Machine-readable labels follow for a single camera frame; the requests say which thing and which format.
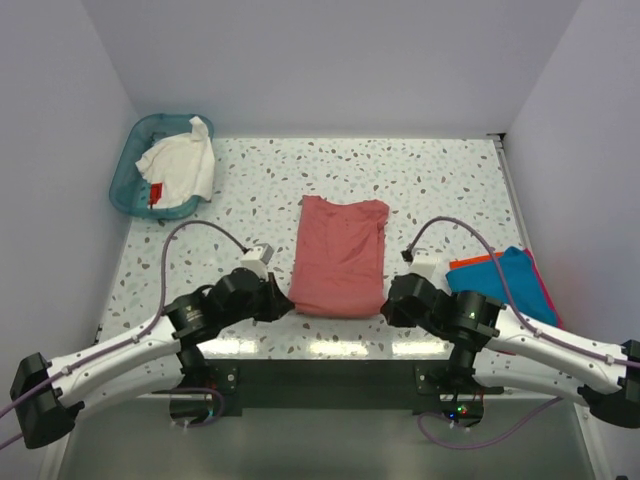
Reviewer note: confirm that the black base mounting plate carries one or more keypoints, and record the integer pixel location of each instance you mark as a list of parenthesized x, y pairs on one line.
[(410, 385)]

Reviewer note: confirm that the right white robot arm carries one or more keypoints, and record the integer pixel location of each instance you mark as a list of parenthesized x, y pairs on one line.
[(493, 348)]

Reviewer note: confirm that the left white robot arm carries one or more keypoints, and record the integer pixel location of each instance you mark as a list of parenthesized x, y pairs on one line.
[(161, 354)]

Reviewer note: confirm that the teal plastic basket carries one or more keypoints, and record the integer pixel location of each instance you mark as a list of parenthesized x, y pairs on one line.
[(129, 193)]

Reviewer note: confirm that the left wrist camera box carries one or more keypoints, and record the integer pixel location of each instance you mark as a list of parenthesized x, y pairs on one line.
[(256, 260)]

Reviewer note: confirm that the aluminium frame rail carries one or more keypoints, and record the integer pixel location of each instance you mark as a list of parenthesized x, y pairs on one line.
[(136, 440)]

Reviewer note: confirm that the red garment tag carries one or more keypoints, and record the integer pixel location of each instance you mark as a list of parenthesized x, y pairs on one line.
[(155, 194)]

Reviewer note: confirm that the salmon pink t shirt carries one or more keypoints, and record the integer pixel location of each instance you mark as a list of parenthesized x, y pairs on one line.
[(339, 259)]

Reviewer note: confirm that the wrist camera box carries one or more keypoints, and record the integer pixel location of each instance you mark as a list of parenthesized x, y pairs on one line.
[(256, 260), (421, 262)]

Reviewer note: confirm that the orange folded t shirt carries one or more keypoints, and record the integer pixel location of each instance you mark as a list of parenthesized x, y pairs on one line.
[(456, 264)]

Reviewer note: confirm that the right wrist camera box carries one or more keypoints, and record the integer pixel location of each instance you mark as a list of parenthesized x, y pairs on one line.
[(421, 262)]

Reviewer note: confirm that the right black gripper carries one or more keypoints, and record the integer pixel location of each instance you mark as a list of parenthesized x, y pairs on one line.
[(392, 315)]

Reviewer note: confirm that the blue folded t shirt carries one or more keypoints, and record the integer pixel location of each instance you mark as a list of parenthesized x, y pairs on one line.
[(522, 282)]

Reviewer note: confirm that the white t shirt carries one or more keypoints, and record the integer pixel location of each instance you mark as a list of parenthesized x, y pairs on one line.
[(183, 163)]

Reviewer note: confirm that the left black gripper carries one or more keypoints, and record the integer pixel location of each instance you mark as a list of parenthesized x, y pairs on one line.
[(277, 302)]

